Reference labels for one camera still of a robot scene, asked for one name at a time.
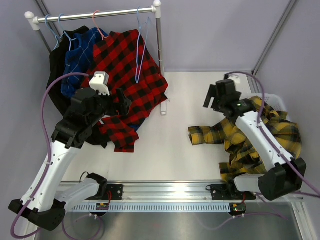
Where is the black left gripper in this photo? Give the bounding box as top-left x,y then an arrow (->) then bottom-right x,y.
87,88 -> 131,127

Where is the red black checked shirt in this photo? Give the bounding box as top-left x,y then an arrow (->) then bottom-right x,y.
87,29 -> 169,153

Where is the yellow plaid shirt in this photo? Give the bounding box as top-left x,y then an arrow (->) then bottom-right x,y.
187,96 -> 303,182

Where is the light blue wire hanger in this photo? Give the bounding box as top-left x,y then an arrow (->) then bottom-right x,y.
135,7 -> 150,84

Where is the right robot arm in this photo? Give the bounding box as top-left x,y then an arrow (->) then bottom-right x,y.
203,78 -> 307,201

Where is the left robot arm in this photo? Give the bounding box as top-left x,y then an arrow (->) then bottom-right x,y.
8,88 -> 132,231

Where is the blue plaid shirt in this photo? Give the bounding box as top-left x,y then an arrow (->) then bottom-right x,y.
61,27 -> 108,99

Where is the blue hanger on rack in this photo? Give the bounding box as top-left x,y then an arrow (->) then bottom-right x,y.
44,14 -> 61,50
58,13 -> 76,51

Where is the black garment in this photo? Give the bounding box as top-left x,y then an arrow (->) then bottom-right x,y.
46,25 -> 111,148

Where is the white perforated basket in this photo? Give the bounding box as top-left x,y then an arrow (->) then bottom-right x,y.
256,93 -> 289,120

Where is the metal clothes rack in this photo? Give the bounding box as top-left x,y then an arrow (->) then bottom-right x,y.
24,0 -> 171,116

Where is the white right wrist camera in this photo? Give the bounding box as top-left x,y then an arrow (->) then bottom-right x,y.
223,73 -> 241,85

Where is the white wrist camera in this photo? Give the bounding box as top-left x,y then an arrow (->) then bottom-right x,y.
223,73 -> 241,85
89,71 -> 110,96

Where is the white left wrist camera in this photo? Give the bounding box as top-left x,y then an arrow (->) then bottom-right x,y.
89,71 -> 110,96

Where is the aluminium mounting rail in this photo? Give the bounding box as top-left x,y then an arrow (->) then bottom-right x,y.
54,181 -> 305,203

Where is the white slotted cable duct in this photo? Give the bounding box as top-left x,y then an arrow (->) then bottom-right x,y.
71,202 -> 231,213

